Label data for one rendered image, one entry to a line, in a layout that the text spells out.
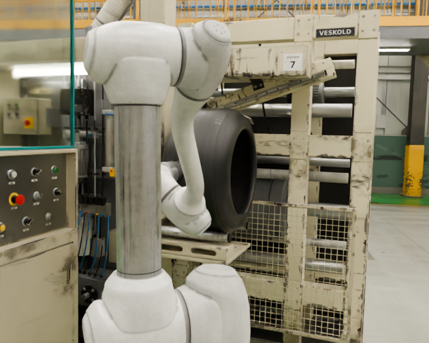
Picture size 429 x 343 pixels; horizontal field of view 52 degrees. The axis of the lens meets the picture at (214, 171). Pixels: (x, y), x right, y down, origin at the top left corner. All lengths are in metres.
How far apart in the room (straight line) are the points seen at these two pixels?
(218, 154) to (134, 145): 0.88
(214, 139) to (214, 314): 0.92
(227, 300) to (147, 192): 0.32
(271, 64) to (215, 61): 1.22
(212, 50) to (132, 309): 0.58
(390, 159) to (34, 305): 10.17
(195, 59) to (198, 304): 0.55
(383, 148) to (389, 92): 1.33
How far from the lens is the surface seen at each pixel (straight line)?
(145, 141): 0.94
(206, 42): 0.97
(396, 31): 7.74
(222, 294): 1.05
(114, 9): 2.65
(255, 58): 2.22
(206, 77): 1.02
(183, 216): 1.38
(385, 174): 11.44
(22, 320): 1.99
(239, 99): 2.36
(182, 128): 1.19
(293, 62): 2.18
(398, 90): 11.58
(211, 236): 1.95
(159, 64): 0.94
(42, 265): 2.00
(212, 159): 1.78
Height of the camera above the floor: 1.35
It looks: 5 degrees down
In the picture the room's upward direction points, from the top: 1 degrees clockwise
